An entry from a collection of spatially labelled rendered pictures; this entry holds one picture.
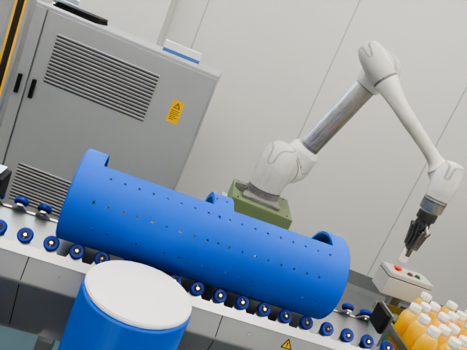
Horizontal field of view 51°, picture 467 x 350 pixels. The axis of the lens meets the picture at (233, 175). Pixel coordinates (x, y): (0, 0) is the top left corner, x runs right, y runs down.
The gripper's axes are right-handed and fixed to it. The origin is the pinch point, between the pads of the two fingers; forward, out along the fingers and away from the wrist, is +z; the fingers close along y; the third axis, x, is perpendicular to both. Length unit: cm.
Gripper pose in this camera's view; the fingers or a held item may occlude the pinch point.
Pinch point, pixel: (405, 255)
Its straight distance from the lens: 213.4
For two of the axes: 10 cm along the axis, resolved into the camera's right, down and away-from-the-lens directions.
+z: -3.8, 8.9, 2.5
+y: -0.9, -3.0, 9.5
